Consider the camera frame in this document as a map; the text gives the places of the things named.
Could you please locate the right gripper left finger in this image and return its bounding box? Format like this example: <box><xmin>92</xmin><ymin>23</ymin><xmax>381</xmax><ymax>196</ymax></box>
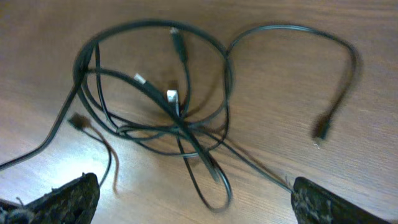
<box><xmin>1</xmin><ymin>173</ymin><xmax>100</xmax><ymax>224</ymax></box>

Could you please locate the black cable with usb plug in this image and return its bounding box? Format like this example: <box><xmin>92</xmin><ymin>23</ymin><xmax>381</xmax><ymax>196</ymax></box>
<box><xmin>225</xmin><ymin>24</ymin><xmax>360</xmax><ymax>142</ymax></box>

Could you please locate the black cable bundle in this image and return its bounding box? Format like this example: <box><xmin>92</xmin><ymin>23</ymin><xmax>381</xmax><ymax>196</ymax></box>
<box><xmin>0</xmin><ymin>18</ymin><xmax>295</xmax><ymax>214</ymax></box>

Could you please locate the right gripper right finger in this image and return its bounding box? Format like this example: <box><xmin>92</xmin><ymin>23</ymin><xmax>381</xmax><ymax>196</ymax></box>
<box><xmin>291</xmin><ymin>177</ymin><xmax>387</xmax><ymax>224</ymax></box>

